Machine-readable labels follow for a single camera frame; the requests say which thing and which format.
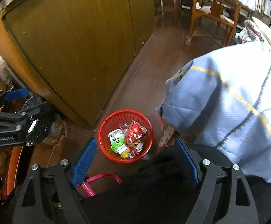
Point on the brown wooden cabinet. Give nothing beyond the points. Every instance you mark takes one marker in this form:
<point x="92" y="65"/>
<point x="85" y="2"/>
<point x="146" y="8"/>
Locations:
<point x="73" y="52"/>

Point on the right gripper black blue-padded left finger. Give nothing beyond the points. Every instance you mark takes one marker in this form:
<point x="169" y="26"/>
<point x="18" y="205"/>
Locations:
<point x="49" y="195"/>

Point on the blue checked bed sheet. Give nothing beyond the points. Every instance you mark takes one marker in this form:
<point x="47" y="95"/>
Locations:
<point x="223" y="100"/>

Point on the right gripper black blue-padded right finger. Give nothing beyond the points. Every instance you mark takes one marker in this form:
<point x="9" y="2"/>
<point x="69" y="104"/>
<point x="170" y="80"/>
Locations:
<point x="224" y="195"/>

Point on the green white wipes pack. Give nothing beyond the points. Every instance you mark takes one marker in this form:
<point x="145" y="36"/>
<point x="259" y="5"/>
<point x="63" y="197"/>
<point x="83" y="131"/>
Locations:
<point x="117" y="139"/>

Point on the floral quilt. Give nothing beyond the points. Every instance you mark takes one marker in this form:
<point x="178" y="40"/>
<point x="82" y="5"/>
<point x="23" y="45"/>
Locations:
<point x="254" y="31"/>

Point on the red snack bag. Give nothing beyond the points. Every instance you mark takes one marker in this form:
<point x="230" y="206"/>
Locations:
<point x="135" y="134"/>

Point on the red plastic trash basket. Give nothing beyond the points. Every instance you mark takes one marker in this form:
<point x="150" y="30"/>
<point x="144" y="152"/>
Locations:
<point x="112" y="123"/>

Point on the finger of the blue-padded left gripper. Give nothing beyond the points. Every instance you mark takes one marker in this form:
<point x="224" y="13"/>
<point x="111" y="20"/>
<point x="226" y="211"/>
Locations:
<point x="16" y="94"/>

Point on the wooden chair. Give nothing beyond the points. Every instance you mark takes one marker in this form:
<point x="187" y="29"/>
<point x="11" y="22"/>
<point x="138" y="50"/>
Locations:
<point x="224" y="12"/>

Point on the wooden table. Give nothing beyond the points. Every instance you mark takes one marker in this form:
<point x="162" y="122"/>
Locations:
<point x="245" y="11"/>

